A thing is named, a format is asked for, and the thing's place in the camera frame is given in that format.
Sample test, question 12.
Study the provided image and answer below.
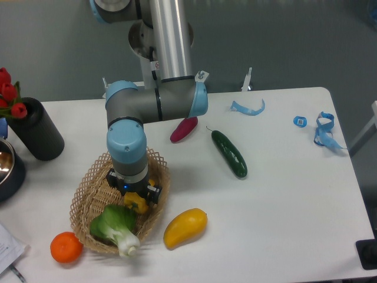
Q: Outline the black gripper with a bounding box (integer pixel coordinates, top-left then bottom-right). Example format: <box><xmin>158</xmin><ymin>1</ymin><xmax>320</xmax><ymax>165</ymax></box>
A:
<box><xmin>106</xmin><ymin>169</ymin><xmax>162</xmax><ymax>207</ymax></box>

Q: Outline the yellow bell pepper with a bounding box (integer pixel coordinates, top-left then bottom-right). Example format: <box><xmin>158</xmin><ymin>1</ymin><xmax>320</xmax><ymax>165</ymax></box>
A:
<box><xmin>124</xmin><ymin>179</ymin><xmax>156</xmax><ymax>214</ymax></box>

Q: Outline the woven wicker basket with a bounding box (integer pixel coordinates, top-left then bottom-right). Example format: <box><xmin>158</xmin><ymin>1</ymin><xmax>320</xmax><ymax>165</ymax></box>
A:
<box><xmin>70</xmin><ymin>148</ymin><xmax>170</xmax><ymax>254</ymax></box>

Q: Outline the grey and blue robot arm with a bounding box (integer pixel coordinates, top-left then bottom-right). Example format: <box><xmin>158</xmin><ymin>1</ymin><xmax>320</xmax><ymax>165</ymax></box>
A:
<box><xmin>90</xmin><ymin>1</ymin><xmax>208</xmax><ymax>204</ymax></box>

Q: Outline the green bok choy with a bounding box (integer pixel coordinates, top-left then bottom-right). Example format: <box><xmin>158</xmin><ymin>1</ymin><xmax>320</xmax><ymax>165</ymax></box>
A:
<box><xmin>90</xmin><ymin>204</ymin><xmax>140</xmax><ymax>257</ymax></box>

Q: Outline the yellow mango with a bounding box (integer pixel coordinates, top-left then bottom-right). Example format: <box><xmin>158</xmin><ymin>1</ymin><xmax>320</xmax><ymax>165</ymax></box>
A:
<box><xmin>163</xmin><ymin>208</ymin><xmax>208</xmax><ymax>250</ymax></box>

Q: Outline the purple sweet potato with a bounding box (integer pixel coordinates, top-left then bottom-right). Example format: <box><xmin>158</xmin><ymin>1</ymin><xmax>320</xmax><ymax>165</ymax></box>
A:
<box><xmin>170</xmin><ymin>117</ymin><xmax>199</xmax><ymax>143</ymax></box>

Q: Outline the orange mandarin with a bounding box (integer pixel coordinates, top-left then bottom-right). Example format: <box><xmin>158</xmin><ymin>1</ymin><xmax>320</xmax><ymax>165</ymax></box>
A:
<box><xmin>50</xmin><ymin>232</ymin><xmax>83</xmax><ymax>264</ymax></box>

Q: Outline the green cucumber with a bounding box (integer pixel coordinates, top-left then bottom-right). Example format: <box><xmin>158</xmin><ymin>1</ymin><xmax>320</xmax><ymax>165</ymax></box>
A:
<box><xmin>207</xmin><ymin>127</ymin><xmax>248</xmax><ymax>179</ymax></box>

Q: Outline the black cylindrical vase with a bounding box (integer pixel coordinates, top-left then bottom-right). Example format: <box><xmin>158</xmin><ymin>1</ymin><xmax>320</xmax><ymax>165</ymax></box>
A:
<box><xmin>6</xmin><ymin>97</ymin><xmax>65</xmax><ymax>161</ymax></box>

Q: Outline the dark metal bowl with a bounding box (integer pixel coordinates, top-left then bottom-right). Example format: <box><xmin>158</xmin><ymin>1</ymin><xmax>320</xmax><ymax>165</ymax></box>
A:
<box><xmin>1</xmin><ymin>138</ymin><xmax>26</xmax><ymax>202</ymax></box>

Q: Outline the curved blue tape strip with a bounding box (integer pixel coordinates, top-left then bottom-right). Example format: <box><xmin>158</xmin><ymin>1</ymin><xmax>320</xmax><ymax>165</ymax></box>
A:
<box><xmin>230</xmin><ymin>99</ymin><xmax>266</xmax><ymax>116</ymax></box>

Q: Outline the white paper sheet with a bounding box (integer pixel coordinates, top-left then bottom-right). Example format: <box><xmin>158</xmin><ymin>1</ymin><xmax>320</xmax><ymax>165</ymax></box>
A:
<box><xmin>1</xmin><ymin>224</ymin><xmax>30</xmax><ymax>274</ymax></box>

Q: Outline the pen with patterned barrel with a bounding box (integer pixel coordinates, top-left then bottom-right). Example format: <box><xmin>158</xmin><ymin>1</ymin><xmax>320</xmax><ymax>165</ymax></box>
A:
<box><xmin>9</xmin><ymin>265</ymin><xmax>27</xmax><ymax>283</ymax></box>

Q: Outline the red tulip bouquet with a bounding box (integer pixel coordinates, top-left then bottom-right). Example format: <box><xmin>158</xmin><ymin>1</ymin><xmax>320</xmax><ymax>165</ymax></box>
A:
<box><xmin>1</xmin><ymin>67</ymin><xmax>28</xmax><ymax>120</ymax></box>

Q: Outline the tangled blue ribbon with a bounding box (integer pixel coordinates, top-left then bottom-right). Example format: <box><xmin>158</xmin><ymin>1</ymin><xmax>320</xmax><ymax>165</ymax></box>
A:
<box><xmin>313</xmin><ymin>111</ymin><xmax>346</xmax><ymax>150</ymax></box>

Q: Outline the black device at table edge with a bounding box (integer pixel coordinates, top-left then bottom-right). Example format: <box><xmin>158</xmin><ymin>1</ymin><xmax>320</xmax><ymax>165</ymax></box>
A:
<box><xmin>355</xmin><ymin>239</ymin><xmax>376</xmax><ymax>270</ymax></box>

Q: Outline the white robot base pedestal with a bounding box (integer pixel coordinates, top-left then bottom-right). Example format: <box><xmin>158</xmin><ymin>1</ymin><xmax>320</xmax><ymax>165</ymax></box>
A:
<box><xmin>128</xmin><ymin>20</ymin><xmax>195</xmax><ymax>89</ymax></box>

